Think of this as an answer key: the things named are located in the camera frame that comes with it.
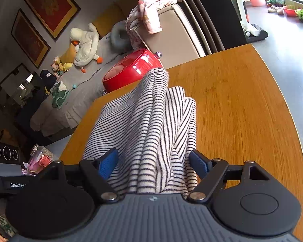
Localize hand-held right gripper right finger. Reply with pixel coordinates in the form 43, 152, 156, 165
187, 149, 270, 202

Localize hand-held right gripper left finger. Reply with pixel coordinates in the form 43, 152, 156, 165
42, 148, 121, 202

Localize striped knit sweater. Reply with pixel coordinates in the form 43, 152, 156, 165
82, 68, 199, 200

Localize clear jar with pink contents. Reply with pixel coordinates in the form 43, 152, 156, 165
22, 144, 53, 176

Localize grey sofa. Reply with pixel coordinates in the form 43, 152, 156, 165
30, 2, 152, 138

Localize glass coffee table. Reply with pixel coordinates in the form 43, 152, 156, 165
0, 63, 42, 109

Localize green cloth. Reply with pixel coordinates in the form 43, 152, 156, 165
52, 81, 72, 109

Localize red round stool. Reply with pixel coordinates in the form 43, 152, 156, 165
102, 48, 165, 94

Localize small doll toys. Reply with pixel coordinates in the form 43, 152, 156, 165
50, 56, 65, 79

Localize white goose plush toy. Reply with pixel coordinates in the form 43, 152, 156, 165
70, 23, 103, 74

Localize beige chair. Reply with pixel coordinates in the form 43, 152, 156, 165
135, 1, 207, 70

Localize grey neck pillow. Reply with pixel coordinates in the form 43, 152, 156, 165
110, 21, 131, 48

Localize small red framed picture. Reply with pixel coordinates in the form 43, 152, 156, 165
11, 8, 51, 69

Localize yellow sofa back cushion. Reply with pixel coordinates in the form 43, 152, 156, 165
91, 2, 125, 39

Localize dark curtain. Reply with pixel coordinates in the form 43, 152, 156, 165
171, 0, 246, 54

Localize pink patterned blanket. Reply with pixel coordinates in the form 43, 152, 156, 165
125, 0, 181, 50

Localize white upright vacuum cleaner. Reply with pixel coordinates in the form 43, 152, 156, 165
223, 0, 268, 41

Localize large red framed picture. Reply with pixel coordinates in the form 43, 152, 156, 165
23, 0, 81, 42

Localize pair of shoes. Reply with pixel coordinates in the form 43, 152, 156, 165
267, 5, 285, 16

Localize red plastic basin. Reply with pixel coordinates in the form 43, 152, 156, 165
282, 5, 301, 18

